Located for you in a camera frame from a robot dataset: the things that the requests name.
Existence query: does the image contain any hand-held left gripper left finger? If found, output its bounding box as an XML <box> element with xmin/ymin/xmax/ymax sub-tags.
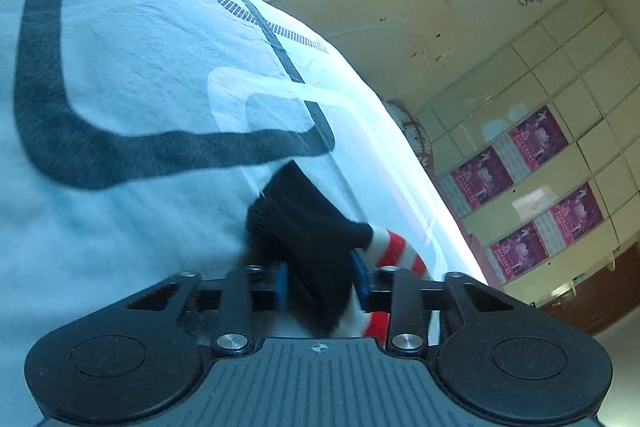
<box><xmin>125</xmin><ymin>263</ymin><xmax>289</xmax><ymax>356</ymax></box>

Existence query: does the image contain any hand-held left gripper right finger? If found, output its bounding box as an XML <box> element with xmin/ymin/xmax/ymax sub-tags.
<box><xmin>351</xmin><ymin>251</ymin><xmax>522</xmax><ymax>354</ymax></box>

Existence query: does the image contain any black red white striped sweater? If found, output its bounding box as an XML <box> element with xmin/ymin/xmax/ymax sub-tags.
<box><xmin>244</xmin><ymin>159</ymin><xmax>442</xmax><ymax>350</ymax></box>

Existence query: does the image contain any white red patterned pillow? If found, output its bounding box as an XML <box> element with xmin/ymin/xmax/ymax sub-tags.
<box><xmin>385</xmin><ymin>102</ymin><xmax>436</xmax><ymax>168</ymax></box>

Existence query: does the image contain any brown wooden door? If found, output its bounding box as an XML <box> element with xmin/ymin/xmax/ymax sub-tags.
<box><xmin>537</xmin><ymin>279</ymin><xmax>623</xmax><ymax>335</ymax></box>

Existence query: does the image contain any cream headboard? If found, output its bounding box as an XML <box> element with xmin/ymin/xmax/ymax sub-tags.
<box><xmin>252</xmin><ymin>0</ymin><xmax>481</xmax><ymax>118</ymax></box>

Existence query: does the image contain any white patterned quilt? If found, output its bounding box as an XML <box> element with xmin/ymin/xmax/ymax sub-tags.
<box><xmin>0</xmin><ymin>0</ymin><xmax>491</xmax><ymax>427</ymax></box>

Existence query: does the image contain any cream wardrobe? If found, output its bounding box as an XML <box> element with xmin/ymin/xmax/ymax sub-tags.
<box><xmin>415</xmin><ymin>0</ymin><xmax>640</xmax><ymax>308</ymax></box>

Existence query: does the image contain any pink wall poster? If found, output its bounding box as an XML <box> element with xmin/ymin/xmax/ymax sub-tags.
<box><xmin>532</xmin><ymin>182</ymin><xmax>604</xmax><ymax>253</ymax></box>
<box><xmin>440</xmin><ymin>144</ymin><xmax>515</xmax><ymax>219</ymax></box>
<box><xmin>492</xmin><ymin>106</ymin><xmax>569</xmax><ymax>184</ymax></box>
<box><xmin>482</xmin><ymin>222</ymin><xmax>551</xmax><ymax>285</ymax></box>

